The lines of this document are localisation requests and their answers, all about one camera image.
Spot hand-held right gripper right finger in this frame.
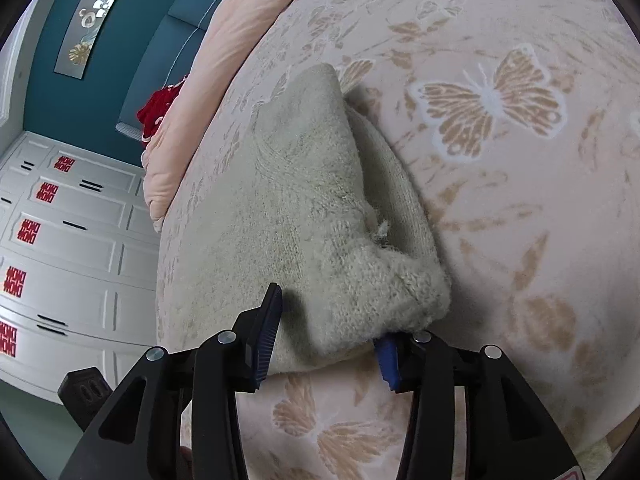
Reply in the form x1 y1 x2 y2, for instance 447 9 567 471
372 330 586 480

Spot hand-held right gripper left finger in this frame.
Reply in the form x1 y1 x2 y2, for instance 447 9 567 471
59 282 283 480

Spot beige knit sweater black hearts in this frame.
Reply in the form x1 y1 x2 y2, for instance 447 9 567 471
157 63 452 376

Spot white wardrobe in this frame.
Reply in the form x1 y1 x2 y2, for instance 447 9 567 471
0 130 168 403

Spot bed with pink butterfly sheet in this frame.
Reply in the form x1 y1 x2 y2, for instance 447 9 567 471
155 0 640 480

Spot red cloth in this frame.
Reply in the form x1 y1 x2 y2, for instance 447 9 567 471
137 76 188 142

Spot pink duvet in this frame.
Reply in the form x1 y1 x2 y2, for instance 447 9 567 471
141 0 333 233

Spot blue upholstered headboard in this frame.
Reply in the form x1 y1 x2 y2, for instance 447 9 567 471
116 0 251 148

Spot long floral wall art panel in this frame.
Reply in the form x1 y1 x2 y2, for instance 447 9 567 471
54 0 146 81

